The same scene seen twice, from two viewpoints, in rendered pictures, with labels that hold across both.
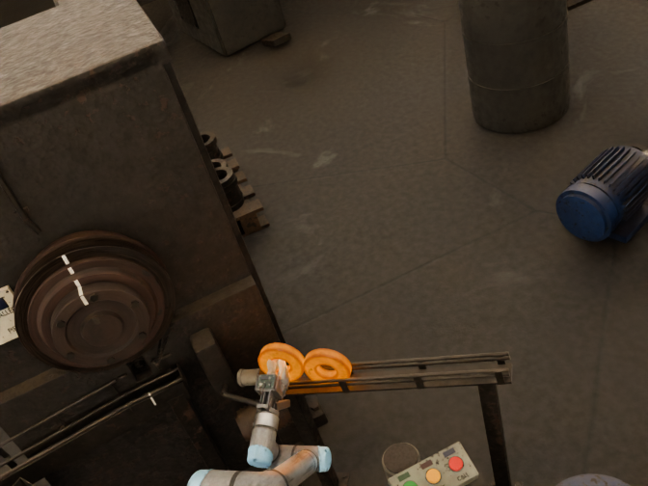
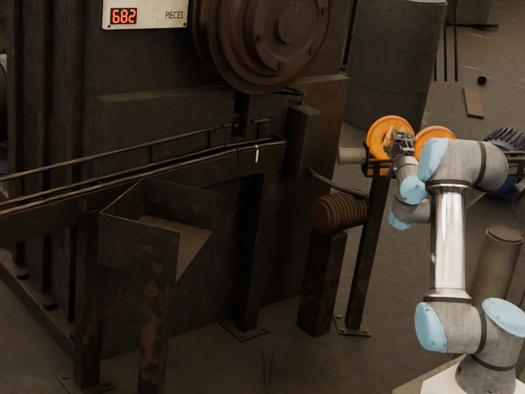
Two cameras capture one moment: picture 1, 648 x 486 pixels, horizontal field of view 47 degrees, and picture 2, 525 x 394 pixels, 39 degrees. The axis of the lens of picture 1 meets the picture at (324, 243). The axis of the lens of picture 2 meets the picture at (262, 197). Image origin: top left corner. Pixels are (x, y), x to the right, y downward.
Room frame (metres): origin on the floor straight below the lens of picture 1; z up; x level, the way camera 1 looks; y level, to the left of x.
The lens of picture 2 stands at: (-0.15, 1.80, 1.49)
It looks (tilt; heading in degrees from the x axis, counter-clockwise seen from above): 23 degrees down; 330
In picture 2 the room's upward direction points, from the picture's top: 8 degrees clockwise
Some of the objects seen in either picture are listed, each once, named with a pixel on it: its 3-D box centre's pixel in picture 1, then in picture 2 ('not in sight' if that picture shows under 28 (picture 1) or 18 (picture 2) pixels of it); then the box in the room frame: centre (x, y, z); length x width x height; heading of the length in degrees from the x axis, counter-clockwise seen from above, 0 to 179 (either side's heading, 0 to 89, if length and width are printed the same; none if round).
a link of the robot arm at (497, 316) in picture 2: not in sight; (498, 330); (0.92, 0.45, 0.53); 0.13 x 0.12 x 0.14; 67
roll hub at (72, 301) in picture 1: (101, 325); (287, 22); (1.70, 0.70, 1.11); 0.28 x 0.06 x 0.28; 102
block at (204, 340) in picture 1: (213, 361); (301, 142); (1.86, 0.49, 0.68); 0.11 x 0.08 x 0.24; 12
